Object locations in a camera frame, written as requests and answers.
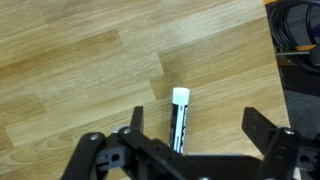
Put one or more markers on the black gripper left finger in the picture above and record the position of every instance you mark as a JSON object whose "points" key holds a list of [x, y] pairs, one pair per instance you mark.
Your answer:
{"points": [[110, 156]]}

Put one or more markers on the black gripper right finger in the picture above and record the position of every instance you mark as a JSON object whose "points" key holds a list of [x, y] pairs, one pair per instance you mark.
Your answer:
{"points": [[283, 153]]}

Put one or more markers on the black white marker pen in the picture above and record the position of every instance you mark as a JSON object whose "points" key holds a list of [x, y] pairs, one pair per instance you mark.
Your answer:
{"points": [[180, 116]]}

